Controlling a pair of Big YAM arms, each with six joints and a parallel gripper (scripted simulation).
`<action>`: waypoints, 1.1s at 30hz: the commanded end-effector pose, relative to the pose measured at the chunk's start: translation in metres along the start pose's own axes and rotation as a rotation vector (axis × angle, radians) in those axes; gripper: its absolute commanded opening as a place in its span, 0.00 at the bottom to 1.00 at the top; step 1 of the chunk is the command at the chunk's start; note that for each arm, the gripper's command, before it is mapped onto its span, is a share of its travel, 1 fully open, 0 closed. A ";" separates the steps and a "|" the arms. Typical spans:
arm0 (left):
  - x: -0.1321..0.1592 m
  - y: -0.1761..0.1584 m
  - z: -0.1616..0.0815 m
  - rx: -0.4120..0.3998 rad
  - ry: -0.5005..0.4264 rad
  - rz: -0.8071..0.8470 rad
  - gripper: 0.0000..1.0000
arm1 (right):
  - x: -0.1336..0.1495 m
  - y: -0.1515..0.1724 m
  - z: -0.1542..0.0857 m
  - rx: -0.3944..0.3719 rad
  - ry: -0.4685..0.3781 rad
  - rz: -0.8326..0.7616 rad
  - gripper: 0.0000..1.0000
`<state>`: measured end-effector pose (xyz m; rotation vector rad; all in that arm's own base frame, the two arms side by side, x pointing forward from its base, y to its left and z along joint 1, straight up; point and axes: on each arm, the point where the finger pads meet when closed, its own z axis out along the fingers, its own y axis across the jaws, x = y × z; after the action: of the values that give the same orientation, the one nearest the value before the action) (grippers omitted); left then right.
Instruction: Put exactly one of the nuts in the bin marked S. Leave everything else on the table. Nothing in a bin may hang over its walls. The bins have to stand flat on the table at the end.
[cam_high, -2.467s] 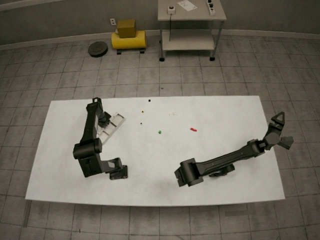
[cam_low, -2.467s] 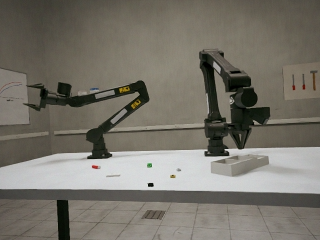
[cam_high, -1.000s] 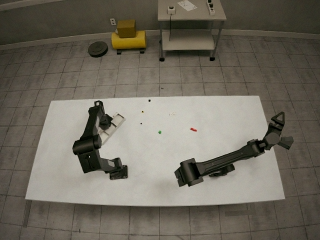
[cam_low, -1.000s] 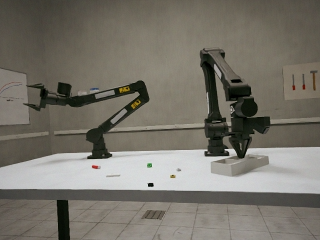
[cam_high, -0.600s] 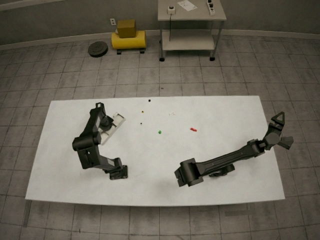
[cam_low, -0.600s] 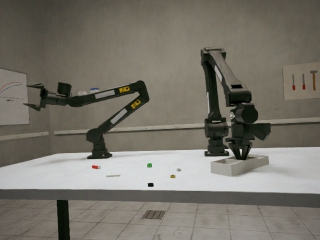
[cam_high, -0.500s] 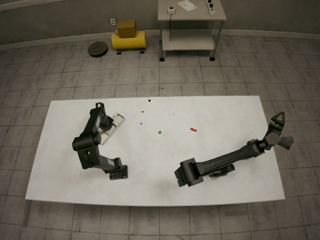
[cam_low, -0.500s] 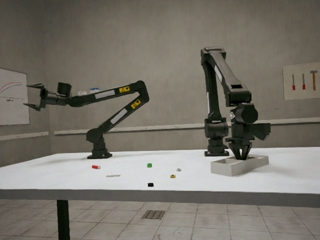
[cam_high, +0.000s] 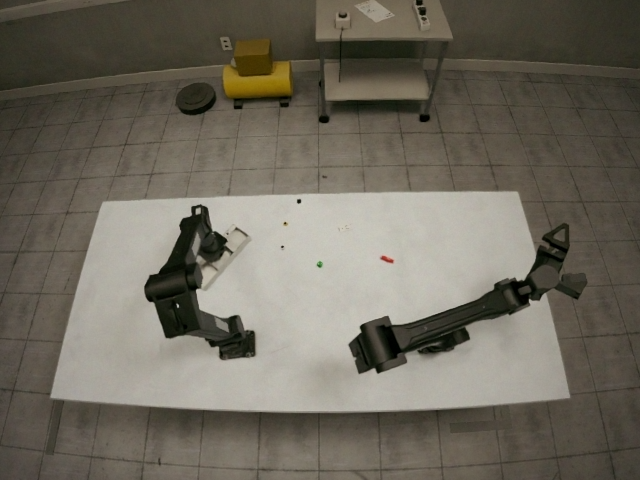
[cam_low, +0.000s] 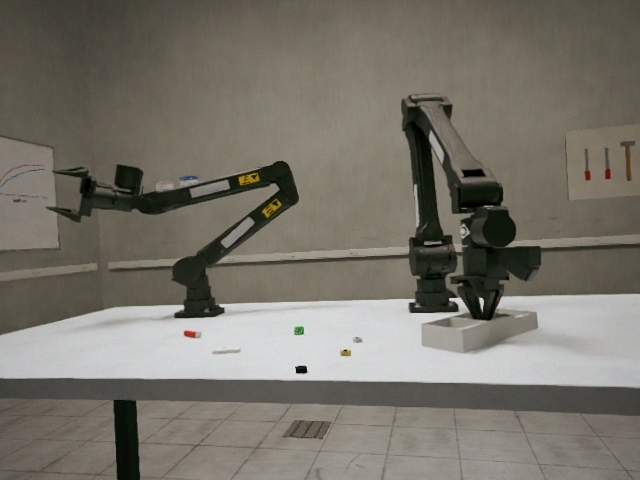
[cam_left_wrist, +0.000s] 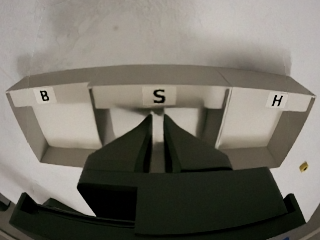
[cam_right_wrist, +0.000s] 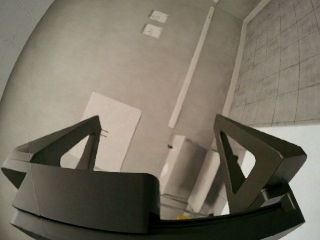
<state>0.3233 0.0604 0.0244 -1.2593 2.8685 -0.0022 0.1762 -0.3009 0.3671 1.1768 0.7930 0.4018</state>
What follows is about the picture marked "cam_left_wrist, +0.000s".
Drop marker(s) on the white three-compartment bin rack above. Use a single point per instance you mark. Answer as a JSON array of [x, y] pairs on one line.
[[58, 124]]

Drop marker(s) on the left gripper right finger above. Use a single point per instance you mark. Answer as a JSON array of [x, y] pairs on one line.
[[189, 153]]

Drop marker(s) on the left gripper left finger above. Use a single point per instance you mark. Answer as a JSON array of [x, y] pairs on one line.
[[127, 151]]

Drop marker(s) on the small yellow hex nut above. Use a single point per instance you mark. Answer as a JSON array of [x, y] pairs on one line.
[[303, 167]]

